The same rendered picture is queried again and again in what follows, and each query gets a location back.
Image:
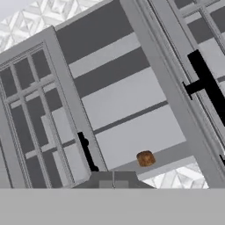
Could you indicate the brown bread loaf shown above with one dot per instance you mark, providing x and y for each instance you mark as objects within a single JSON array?
[{"x": 146, "y": 158}]

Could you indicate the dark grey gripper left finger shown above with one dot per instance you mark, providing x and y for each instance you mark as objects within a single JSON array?
[{"x": 101, "y": 179}]

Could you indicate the grey glass-paned cabinet door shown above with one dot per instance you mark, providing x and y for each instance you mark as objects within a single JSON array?
[
  {"x": 202, "y": 44},
  {"x": 38, "y": 117}
]

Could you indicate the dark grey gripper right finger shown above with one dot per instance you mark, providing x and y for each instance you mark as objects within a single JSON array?
[{"x": 124, "y": 179}]

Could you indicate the grey open wall cabinet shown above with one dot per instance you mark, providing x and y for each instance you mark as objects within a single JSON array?
[{"x": 126, "y": 102}]

